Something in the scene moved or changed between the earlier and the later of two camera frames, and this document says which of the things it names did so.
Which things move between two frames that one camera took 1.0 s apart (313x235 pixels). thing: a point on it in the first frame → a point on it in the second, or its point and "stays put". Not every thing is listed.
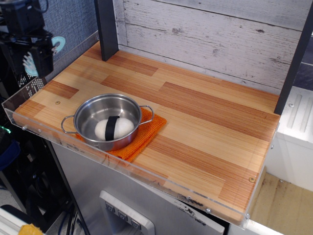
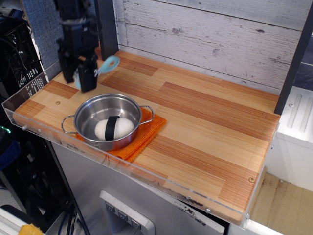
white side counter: [290, 157] stays put
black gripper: [22, 26] → [78, 39]
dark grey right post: [291, 73] stays put
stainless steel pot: [108, 121] stays put
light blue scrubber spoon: [29, 62] → [110, 63]
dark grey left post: [105, 13] stays put
